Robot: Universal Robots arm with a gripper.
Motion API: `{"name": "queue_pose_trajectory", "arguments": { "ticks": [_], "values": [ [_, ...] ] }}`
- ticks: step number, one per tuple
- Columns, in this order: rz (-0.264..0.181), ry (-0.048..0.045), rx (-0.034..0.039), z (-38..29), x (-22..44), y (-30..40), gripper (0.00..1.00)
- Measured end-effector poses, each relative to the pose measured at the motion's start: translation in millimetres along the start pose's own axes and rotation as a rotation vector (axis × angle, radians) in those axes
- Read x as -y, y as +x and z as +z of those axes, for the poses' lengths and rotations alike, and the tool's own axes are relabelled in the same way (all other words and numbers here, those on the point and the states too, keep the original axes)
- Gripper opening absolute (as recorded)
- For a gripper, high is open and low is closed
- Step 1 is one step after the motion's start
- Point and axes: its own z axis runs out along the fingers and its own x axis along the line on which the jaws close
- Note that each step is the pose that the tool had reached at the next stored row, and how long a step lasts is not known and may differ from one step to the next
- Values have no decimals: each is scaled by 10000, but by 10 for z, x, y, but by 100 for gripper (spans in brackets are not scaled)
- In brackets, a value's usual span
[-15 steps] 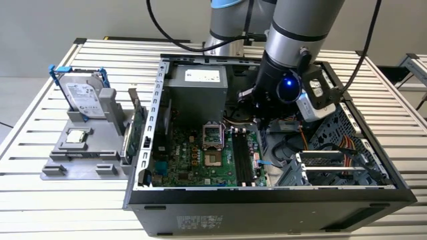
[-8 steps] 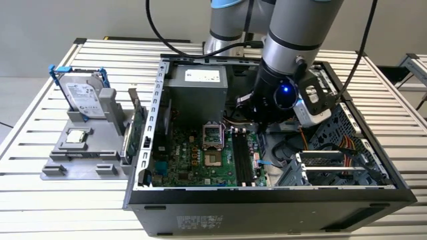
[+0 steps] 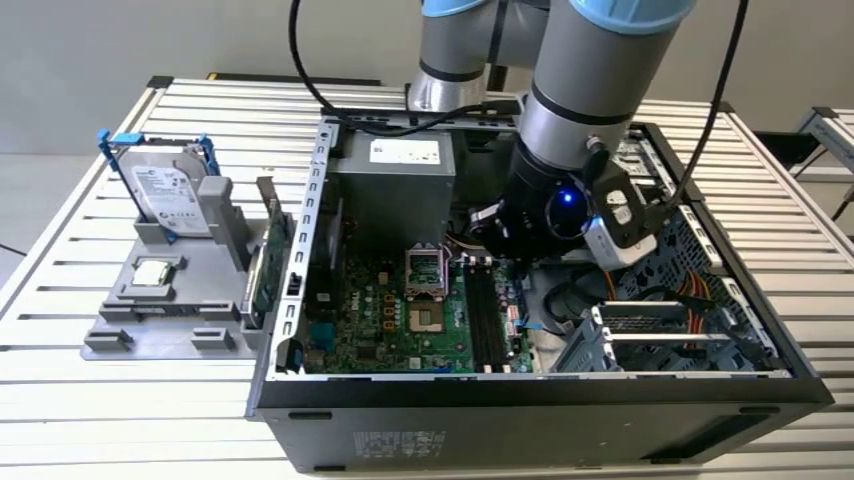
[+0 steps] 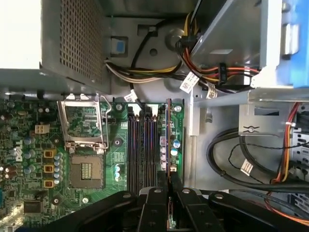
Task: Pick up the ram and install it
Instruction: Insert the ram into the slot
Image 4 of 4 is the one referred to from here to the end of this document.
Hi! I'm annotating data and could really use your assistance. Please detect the thick black cable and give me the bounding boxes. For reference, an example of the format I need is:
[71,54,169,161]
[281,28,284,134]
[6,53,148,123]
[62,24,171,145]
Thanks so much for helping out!
[206,127,309,195]

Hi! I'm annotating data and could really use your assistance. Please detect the power wires with black connector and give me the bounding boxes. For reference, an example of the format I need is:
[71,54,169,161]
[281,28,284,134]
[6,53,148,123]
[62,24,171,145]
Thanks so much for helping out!
[175,11,262,94]

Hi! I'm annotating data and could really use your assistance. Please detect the CPU socket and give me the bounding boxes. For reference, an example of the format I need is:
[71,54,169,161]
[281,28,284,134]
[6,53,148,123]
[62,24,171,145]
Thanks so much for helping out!
[70,154,104,189]

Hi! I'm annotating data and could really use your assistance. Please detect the blue plastic drive latch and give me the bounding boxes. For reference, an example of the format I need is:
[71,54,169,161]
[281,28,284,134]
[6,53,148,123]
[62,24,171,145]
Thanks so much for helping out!
[275,0,309,90]

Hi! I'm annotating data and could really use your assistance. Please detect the grey metal drive cage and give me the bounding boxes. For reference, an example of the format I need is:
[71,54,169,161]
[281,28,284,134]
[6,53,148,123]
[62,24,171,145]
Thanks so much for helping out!
[190,0,309,137]

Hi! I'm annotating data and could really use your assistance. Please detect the metal socket cover frame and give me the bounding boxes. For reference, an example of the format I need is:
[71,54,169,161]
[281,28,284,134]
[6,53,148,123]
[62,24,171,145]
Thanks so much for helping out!
[56,93,109,148]

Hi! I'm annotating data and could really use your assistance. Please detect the RAM stick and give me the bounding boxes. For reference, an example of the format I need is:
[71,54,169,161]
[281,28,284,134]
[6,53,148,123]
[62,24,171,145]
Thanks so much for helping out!
[165,98,179,229]

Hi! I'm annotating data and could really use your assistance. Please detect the white yellow power supply wires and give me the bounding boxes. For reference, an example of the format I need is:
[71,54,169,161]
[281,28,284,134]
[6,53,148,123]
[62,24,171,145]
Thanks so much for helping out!
[103,60,194,85]

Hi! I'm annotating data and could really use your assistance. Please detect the green motherboard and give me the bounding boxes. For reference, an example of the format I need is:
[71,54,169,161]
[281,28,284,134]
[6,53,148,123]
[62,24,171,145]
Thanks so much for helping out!
[0,93,185,232]

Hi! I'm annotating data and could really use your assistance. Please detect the RAM slot with white clip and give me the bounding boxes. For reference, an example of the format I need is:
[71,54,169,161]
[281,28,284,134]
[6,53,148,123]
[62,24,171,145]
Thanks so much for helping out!
[134,106,141,194]
[151,106,159,189]

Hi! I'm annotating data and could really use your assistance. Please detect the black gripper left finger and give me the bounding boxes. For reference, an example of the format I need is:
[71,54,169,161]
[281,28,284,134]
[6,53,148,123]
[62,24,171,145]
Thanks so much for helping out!
[40,170,170,232]

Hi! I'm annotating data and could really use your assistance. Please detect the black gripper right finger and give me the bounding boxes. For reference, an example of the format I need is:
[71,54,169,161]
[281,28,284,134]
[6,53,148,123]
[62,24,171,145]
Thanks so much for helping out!
[170,173,279,232]

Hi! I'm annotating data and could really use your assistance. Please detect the grey power supply unit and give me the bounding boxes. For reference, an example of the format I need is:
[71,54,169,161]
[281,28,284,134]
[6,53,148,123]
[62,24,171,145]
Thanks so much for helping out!
[0,0,114,96]

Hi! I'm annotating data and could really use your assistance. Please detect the wire locking lever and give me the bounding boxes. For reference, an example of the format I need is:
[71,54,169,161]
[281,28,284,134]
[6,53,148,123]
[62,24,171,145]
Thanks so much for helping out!
[98,94,113,154]

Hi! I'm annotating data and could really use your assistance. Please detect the orange wire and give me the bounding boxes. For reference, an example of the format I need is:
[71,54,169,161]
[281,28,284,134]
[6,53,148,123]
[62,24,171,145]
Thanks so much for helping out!
[269,101,302,188]

